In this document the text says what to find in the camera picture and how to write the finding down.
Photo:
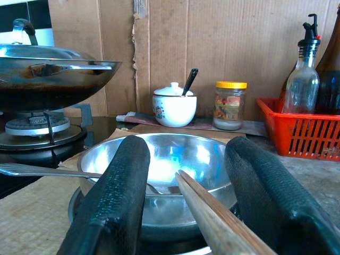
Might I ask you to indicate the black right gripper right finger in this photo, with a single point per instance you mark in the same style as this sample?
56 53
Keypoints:
265 199

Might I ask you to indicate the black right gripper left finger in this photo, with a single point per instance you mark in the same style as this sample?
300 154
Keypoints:
117 199

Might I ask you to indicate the wooden chopstick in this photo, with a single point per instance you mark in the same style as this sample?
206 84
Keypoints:
215 233
241 233

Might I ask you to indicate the steel bowl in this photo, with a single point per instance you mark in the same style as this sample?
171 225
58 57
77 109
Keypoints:
172 156

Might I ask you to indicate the steel spoon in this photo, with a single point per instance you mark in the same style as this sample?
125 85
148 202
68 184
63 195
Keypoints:
40 171

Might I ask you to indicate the red plastic basket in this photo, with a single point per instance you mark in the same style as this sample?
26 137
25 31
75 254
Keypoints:
300 138

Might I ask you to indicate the black glass gas stove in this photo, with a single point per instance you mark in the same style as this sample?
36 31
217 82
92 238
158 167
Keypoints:
103 127

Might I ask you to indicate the woven brown mat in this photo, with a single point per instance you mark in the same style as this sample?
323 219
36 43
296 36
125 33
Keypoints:
32 217

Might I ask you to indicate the glass jar yellow lid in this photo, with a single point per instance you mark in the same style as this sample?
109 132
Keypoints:
229 106

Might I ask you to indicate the white ceramic condiment pot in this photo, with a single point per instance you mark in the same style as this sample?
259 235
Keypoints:
175 111

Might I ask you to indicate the gas burner with pot support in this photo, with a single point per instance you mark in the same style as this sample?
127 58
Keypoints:
37 127

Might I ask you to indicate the clear glass oil bottle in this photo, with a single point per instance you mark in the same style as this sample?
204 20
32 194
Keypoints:
302 85

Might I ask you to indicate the steel wok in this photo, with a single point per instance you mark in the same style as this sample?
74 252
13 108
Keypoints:
53 90

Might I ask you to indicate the tall dark glass bottle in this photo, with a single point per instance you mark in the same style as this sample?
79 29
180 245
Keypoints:
329 87

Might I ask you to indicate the brown cardboard sheet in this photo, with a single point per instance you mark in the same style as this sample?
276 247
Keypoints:
225 40
79 26

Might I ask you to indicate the steel wok lid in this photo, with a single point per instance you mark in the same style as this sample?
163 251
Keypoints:
40 51

